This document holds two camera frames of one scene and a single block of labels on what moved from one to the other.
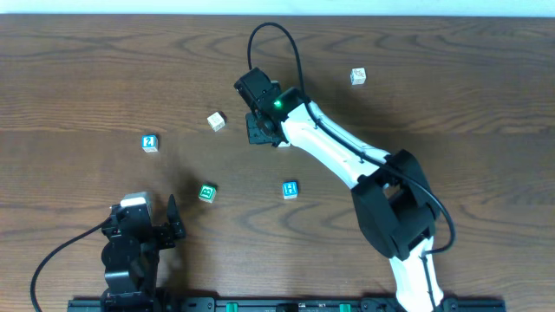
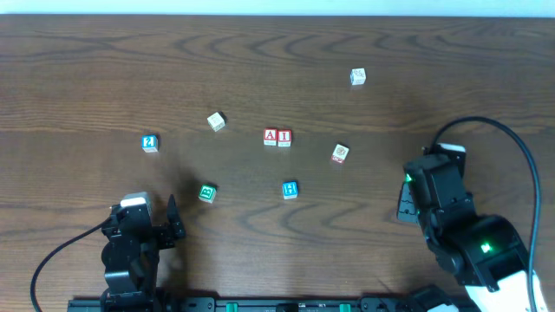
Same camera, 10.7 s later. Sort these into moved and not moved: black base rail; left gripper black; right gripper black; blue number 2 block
Moved: right gripper black
Not moved: blue number 2 block; left gripper black; black base rail
